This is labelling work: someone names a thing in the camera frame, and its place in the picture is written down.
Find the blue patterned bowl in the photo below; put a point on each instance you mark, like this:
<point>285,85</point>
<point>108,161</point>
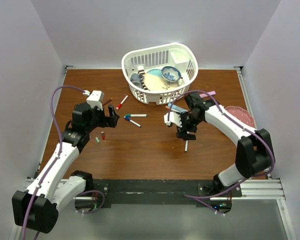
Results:
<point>170,74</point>

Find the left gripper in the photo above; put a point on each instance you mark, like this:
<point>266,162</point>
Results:
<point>107,121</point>

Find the black marker pen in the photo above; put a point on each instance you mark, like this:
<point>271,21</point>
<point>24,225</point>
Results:
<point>186,146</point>

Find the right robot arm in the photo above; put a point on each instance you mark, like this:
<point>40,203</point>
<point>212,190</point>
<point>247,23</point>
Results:
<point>254,150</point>

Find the grey mug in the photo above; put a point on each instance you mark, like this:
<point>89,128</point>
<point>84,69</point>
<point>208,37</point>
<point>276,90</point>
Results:
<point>137,80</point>

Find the blue highlighter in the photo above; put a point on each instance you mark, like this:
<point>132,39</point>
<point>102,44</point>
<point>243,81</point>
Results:
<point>180,109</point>

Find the pink purple highlighter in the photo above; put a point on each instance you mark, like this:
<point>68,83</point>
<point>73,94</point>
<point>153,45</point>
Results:
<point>210,93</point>

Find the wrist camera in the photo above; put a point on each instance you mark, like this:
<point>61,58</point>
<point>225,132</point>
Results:
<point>95,99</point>
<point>172,118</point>

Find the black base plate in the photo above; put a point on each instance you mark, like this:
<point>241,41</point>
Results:
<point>157,192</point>

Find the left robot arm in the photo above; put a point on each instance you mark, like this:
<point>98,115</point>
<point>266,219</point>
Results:
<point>39,205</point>

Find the blue marker pen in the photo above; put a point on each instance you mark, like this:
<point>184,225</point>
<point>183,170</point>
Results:
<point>133,122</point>

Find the striped cup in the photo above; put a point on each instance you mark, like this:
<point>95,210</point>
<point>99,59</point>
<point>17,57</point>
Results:
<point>141,72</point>

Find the white plastic basket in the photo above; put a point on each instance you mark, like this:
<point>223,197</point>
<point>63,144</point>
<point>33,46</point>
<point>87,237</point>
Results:
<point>173,54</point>

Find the red marker cap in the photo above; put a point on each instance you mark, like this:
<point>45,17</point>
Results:
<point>103,135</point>

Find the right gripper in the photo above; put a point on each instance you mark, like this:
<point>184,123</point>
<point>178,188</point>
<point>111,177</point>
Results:
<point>182,132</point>

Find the cream and blue plate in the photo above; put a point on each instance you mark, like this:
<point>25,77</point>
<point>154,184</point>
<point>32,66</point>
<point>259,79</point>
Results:
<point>155,82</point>

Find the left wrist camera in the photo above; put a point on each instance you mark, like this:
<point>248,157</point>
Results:
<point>95,99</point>

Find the aluminium frame rail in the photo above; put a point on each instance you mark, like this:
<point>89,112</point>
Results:
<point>262,189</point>

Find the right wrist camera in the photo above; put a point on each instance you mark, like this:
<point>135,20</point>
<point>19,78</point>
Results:
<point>172,118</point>

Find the green marker pen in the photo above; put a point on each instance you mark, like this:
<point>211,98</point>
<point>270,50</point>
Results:
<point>136,115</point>

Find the red marker pen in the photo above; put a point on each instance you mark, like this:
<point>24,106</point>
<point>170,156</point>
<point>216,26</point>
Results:
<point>122,102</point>

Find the pink dotted plate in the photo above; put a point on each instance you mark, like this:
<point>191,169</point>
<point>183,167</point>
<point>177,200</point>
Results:
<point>242,115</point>

